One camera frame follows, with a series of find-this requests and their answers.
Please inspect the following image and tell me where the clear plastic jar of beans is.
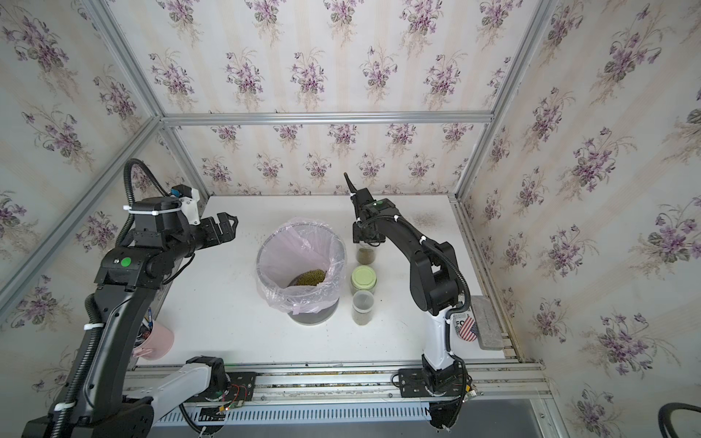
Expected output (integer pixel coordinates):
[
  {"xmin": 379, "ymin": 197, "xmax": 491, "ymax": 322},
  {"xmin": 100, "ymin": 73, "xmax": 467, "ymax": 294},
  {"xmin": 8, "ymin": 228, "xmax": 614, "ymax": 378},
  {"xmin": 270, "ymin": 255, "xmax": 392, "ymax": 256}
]
[{"xmin": 356, "ymin": 243, "xmax": 376, "ymax": 266}]

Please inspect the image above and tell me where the open clear jar with beans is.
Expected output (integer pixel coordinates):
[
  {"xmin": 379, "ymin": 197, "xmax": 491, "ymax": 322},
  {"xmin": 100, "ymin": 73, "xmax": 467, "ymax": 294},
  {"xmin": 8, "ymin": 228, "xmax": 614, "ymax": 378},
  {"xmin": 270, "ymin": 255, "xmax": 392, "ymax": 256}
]
[{"xmin": 352, "ymin": 290, "xmax": 374, "ymax": 326}]

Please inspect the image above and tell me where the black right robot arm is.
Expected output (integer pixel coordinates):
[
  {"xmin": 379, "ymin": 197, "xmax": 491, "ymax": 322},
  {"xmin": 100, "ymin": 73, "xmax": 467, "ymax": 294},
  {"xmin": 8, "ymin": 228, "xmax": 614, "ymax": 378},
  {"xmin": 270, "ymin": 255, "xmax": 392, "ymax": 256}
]
[{"xmin": 343, "ymin": 173, "xmax": 473, "ymax": 430}]

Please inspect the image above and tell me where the white vented cable duct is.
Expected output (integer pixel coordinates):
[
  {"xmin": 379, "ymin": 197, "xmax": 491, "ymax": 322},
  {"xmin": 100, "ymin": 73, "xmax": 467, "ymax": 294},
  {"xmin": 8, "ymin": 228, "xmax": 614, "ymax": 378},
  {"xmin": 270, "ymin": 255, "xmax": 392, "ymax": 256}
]
[{"xmin": 188, "ymin": 401, "xmax": 430, "ymax": 427}]

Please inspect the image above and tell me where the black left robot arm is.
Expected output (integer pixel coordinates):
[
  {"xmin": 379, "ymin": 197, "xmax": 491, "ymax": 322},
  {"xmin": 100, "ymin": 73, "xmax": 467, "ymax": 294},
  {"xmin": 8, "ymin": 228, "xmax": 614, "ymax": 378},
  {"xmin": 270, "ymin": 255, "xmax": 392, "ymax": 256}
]
[{"xmin": 22, "ymin": 159, "xmax": 238, "ymax": 437}]

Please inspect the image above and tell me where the aluminium mounting rail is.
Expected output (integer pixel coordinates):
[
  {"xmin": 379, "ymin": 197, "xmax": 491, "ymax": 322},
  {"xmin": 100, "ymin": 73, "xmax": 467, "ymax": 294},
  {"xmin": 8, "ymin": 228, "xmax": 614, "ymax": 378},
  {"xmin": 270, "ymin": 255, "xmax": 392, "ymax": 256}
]
[{"xmin": 122, "ymin": 358, "xmax": 551, "ymax": 409}]

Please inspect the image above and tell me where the printed can with flag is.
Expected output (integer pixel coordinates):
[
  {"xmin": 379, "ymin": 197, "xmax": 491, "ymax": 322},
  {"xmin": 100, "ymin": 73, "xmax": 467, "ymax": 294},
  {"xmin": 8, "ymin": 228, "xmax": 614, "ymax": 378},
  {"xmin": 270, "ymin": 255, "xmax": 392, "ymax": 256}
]
[{"xmin": 456, "ymin": 314, "xmax": 478, "ymax": 342}]

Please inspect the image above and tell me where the pink cup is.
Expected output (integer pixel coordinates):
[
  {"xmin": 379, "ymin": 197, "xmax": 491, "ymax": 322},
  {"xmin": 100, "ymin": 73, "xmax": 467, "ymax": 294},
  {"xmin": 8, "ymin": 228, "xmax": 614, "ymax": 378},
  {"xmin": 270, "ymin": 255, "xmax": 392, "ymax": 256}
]
[{"xmin": 131, "ymin": 321, "xmax": 175, "ymax": 361}]

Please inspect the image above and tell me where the mesh bin with pink bag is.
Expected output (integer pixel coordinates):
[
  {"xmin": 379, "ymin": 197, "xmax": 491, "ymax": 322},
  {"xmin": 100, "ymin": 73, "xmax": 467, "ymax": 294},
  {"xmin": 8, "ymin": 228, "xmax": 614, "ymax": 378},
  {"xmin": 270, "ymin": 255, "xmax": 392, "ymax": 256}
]
[{"xmin": 255, "ymin": 218, "xmax": 347, "ymax": 326}]

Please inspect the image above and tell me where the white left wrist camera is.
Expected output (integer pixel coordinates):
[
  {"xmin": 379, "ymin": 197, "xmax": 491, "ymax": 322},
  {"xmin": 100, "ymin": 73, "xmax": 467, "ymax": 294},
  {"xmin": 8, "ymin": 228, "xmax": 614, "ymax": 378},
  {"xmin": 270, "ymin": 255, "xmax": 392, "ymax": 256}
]
[{"xmin": 171, "ymin": 184, "xmax": 201, "ymax": 226}]

